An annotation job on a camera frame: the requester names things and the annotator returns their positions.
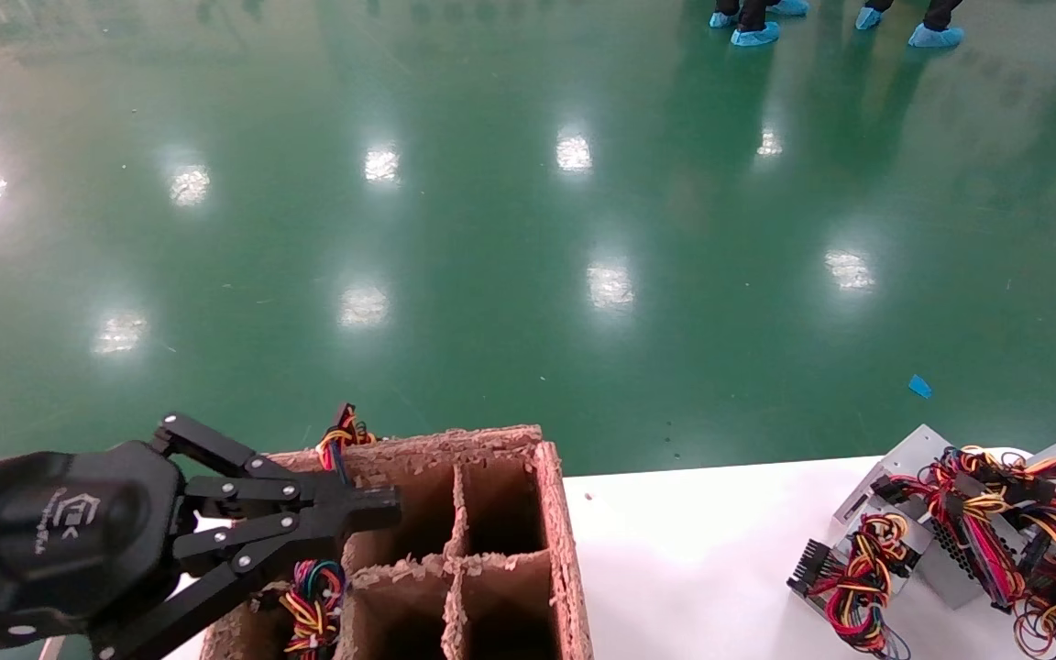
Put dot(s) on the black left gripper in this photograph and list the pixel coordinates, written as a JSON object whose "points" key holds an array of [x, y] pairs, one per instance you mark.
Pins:
{"points": [[60, 541]]}

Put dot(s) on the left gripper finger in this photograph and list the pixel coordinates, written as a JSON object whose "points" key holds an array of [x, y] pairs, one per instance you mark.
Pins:
{"points": [[354, 500]]}

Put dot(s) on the brown cardboard divider box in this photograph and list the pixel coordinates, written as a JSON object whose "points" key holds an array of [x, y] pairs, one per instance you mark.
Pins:
{"points": [[551, 513]]}

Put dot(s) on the blue floor scrap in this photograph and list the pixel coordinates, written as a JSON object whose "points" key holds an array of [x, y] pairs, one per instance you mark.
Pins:
{"points": [[919, 386]]}

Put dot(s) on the blue shoe cover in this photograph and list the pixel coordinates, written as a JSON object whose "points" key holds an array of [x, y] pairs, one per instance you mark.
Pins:
{"points": [[936, 37], [755, 35], [789, 6], [869, 18], [722, 19]]}

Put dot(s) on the person black trouser legs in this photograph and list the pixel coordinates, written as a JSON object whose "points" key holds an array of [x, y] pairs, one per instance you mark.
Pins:
{"points": [[940, 11], [754, 11]]}

